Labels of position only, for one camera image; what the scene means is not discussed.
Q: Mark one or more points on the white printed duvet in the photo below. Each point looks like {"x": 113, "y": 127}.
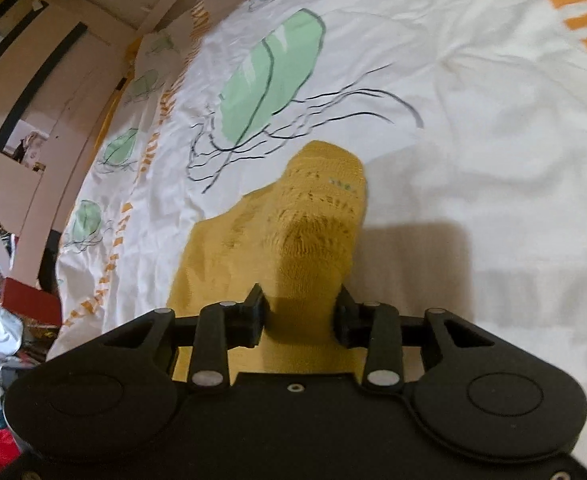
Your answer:
{"x": 473, "y": 110}

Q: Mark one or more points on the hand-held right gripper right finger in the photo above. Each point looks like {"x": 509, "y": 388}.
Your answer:
{"x": 351, "y": 322}

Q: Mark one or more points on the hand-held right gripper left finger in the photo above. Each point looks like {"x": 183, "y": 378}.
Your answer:
{"x": 248, "y": 320}

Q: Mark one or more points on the red box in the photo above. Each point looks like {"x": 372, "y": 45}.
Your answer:
{"x": 33, "y": 302}

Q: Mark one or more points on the yellow knitted sweater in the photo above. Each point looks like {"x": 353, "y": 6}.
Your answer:
{"x": 298, "y": 210}

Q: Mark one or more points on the wooden bed frame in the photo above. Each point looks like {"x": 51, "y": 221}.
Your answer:
{"x": 73, "y": 85}

